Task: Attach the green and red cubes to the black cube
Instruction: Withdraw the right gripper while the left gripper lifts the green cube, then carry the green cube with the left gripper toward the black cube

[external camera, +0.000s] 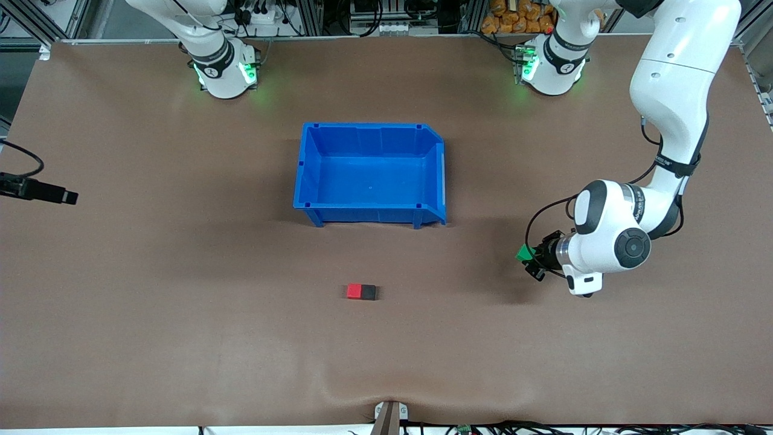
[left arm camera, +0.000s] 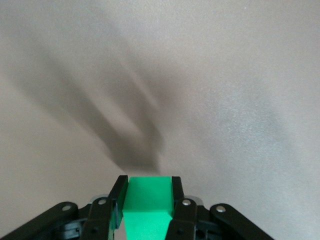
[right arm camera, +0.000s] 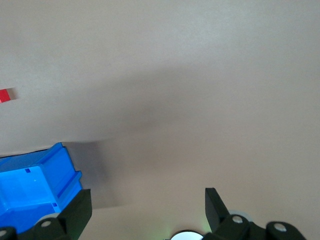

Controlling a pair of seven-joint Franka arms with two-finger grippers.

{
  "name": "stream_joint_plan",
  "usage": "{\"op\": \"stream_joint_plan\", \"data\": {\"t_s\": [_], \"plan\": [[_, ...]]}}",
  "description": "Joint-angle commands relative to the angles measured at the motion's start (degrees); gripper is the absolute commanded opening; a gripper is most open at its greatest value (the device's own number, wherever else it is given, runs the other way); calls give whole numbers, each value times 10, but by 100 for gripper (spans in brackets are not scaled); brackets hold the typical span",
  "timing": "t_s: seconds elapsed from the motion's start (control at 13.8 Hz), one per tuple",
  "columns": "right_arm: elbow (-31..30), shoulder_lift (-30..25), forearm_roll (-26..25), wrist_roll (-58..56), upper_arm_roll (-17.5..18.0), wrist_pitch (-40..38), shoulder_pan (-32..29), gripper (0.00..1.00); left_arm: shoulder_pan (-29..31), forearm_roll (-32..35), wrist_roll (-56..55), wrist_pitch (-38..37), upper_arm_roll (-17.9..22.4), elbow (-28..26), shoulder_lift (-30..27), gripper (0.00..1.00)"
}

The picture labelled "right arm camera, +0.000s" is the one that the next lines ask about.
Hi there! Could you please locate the blue plastic storage bin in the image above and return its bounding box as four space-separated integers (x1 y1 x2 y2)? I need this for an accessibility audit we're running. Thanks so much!
0 141 83 235

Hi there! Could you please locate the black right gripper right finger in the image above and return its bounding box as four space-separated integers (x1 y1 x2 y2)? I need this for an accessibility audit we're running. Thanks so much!
201 187 307 240

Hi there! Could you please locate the red cube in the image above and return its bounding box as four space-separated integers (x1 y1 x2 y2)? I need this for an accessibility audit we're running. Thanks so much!
0 87 16 103

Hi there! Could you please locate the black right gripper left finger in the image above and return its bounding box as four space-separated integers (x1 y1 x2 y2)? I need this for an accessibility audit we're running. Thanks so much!
0 188 93 240

